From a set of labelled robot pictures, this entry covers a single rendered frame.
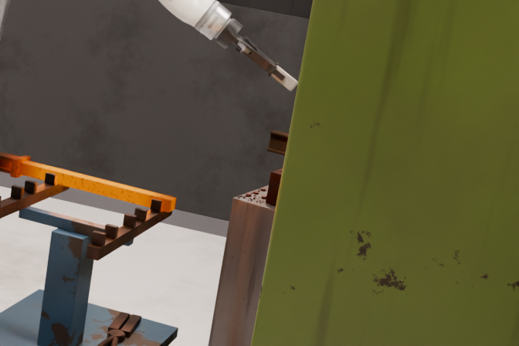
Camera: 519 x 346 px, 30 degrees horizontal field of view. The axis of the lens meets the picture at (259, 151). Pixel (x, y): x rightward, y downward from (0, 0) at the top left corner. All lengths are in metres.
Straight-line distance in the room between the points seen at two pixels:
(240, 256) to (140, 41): 2.82
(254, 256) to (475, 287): 0.57
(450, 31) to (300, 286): 0.47
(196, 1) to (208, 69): 2.13
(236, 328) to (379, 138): 0.64
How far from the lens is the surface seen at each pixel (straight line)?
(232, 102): 4.56
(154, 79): 4.65
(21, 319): 1.86
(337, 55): 1.51
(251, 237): 1.91
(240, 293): 1.95
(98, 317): 1.90
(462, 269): 1.49
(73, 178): 1.80
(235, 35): 2.46
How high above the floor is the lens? 1.41
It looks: 12 degrees down
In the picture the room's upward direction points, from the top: 10 degrees clockwise
